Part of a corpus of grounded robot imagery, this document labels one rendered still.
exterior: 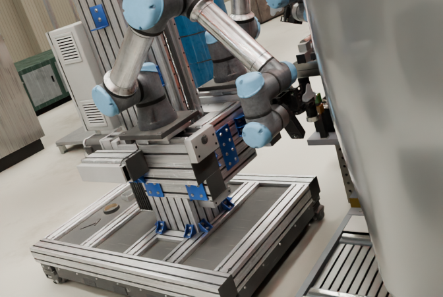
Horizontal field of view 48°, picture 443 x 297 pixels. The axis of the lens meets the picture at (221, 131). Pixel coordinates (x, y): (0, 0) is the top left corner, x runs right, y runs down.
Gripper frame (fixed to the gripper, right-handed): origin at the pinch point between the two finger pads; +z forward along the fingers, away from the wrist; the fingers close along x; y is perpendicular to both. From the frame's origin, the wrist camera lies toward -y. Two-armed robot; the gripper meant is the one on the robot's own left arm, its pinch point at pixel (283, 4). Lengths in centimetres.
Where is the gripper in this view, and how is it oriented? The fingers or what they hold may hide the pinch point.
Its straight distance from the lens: 226.2
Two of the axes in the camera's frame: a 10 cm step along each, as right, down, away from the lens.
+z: -2.4, -2.7, 9.3
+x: 9.6, 0.5, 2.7
